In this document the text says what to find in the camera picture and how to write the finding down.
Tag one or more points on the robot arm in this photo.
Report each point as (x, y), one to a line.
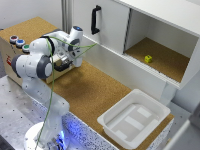
(30, 65)

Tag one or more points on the white cabinet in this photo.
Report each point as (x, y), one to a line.
(160, 10)

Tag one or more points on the white plastic box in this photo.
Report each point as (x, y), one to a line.
(133, 120)

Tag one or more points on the blue button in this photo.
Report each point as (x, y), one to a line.
(20, 42)

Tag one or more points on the yellow block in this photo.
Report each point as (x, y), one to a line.
(148, 59)

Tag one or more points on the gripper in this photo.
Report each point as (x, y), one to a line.
(77, 55)

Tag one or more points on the white sliding door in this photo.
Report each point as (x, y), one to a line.
(113, 26)

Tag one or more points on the red button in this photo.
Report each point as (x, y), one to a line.
(13, 38)

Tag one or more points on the green button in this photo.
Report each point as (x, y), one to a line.
(25, 48)

